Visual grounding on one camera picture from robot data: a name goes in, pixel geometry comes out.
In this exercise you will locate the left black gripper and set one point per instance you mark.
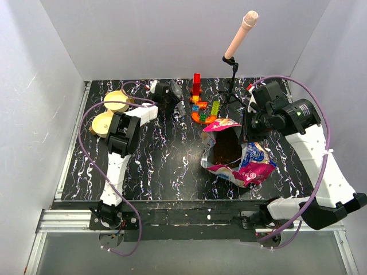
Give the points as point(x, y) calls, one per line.
point(174, 102)

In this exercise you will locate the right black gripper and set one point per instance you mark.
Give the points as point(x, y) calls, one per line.
point(247, 136)

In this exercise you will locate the pink pet food bag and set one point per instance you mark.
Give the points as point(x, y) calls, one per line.
point(244, 164)

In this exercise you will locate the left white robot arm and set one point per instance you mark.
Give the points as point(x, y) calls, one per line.
point(120, 128)

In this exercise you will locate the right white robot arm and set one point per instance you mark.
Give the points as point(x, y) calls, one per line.
point(333, 198)

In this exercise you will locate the upper yellow pet bowl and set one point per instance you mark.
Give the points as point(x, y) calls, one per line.
point(115, 101)

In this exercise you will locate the yellow pet bowl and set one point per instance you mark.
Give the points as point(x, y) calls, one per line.
point(101, 123)
point(115, 101)

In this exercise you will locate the lower yellow pet bowl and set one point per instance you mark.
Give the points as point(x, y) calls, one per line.
point(101, 123)

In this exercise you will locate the red toy block tower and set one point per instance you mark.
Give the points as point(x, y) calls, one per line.
point(195, 92)

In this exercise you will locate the black microphone stand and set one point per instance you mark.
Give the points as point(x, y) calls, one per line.
point(229, 94)

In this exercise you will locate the colourful toy block track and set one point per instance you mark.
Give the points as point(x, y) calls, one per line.
point(201, 115)

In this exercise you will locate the pink microphone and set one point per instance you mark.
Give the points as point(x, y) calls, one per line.
point(248, 22)

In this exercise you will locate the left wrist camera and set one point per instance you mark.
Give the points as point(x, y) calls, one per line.
point(158, 91)

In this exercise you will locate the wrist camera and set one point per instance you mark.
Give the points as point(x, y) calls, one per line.
point(158, 91)
point(268, 98)

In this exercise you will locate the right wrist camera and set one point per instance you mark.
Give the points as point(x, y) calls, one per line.
point(268, 98)

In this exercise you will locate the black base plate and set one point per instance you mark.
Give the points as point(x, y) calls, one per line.
point(183, 220)

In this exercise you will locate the aluminium frame rail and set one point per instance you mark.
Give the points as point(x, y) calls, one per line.
point(166, 167)

